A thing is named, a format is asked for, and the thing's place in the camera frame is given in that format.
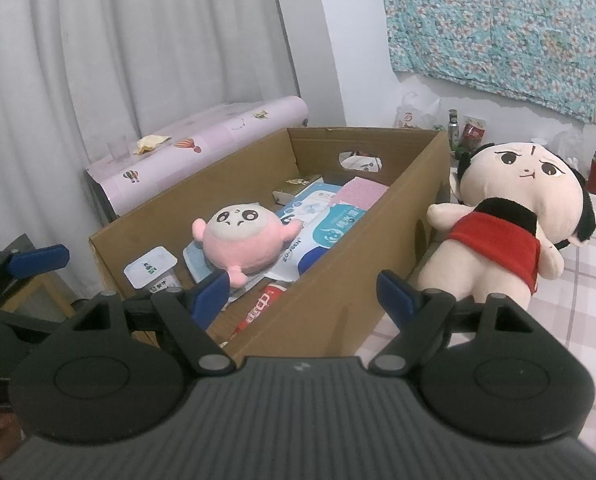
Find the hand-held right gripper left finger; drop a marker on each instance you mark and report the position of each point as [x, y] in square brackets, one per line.
[210, 300]

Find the blue and white wipes pack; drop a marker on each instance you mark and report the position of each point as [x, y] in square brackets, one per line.
[323, 235]

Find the large plush doll red bib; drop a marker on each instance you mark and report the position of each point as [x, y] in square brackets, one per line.
[492, 270]

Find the brown cardboard box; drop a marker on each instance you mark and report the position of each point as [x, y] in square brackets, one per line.
[357, 270]

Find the pink packet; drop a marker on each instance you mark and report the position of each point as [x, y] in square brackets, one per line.
[362, 194]

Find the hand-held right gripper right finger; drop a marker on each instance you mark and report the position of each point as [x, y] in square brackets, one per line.
[395, 300]

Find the white curtain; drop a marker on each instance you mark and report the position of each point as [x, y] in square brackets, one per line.
[103, 50]

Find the dark bottle silver cap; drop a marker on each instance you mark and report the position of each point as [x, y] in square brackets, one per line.
[453, 127]

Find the clear drinking glass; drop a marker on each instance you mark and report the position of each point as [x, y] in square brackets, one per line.
[117, 149]

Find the white printed bag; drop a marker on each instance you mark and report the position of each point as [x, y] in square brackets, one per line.
[360, 161]

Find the pale teal flat packet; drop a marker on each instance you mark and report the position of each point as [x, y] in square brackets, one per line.
[195, 262]

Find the red snack packet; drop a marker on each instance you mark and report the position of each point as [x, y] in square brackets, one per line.
[472, 134]

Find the teal floral wall cloth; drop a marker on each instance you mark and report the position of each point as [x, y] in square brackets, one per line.
[492, 25]

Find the pink plaid bed sheet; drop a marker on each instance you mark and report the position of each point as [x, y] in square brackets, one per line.
[587, 285]

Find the yellowish crumpled paper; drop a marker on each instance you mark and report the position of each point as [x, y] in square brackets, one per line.
[153, 144]

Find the red toothpaste box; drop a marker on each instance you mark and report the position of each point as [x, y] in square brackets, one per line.
[258, 310]

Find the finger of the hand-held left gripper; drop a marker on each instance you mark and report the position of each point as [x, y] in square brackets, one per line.
[28, 327]
[40, 260]

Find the white plastic bag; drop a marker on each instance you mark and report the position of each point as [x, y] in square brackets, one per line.
[415, 112]

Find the light blue tissue pack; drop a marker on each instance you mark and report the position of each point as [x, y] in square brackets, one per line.
[308, 205]

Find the pink round plush toy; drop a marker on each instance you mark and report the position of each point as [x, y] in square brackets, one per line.
[248, 245]

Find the pink rolled mat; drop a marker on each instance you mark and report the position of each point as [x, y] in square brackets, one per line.
[203, 135]

